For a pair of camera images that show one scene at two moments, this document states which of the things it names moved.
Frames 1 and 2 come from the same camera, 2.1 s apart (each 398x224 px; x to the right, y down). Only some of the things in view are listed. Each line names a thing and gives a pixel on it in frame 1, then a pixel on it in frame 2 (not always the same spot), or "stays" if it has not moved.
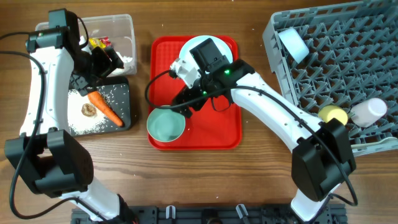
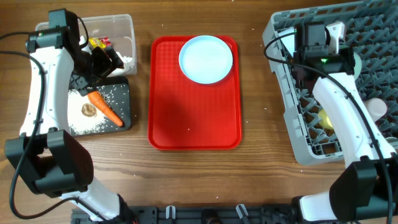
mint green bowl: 165,125 → 357,65
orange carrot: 97,98 stays
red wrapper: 106,40 stays
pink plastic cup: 366,112 stays
